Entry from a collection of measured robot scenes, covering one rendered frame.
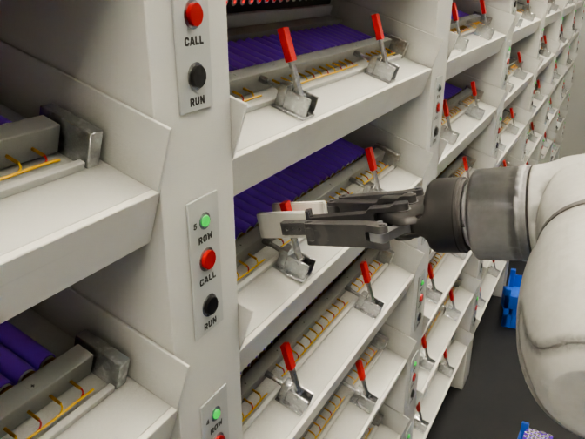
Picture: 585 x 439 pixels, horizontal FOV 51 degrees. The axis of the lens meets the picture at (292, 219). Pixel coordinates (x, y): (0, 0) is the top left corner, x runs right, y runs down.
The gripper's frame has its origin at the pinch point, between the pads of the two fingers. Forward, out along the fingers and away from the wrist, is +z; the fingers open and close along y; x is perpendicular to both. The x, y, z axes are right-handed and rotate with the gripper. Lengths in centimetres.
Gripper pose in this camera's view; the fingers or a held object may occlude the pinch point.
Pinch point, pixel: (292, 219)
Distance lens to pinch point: 69.8
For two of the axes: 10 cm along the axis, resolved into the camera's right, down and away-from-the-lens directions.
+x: -1.8, -9.4, -2.7
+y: 4.7, -3.3, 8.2
